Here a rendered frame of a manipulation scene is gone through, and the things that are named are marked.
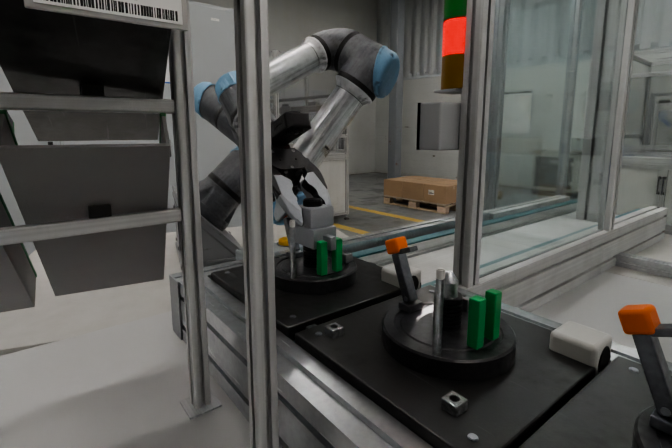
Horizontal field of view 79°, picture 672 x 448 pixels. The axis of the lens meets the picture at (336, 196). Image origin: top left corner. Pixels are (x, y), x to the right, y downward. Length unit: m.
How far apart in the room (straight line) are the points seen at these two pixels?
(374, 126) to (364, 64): 10.53
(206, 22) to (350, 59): 2.88
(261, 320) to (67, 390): 0.39
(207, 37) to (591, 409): 3.70
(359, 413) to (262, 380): 0.09
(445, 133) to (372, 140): 10.92
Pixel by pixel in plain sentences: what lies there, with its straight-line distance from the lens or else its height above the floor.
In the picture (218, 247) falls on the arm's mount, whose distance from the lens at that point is 1.08.
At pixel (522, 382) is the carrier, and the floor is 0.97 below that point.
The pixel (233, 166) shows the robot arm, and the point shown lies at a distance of 1.11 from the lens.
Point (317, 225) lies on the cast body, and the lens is 0.60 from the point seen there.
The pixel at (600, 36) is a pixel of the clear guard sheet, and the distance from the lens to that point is 1.05.
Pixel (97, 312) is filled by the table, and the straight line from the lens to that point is 0.92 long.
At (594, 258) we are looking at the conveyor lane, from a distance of 1.12.
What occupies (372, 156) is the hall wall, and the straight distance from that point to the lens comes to 11.55.
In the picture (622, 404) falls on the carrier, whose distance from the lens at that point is 0.46.
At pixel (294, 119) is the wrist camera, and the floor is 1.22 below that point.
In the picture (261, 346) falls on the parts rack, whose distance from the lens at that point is 0.37.
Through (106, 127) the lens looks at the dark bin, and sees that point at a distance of 0.56.
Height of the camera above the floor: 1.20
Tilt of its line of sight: 9 degrees down
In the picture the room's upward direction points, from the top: straight up
